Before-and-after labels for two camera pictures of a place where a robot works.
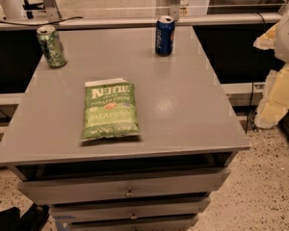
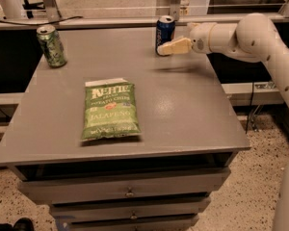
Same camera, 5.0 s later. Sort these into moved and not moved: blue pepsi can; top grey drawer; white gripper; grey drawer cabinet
Moved: white gripper
Not moved: top grey drawer; grey drawer cabinet; blue pepsi can
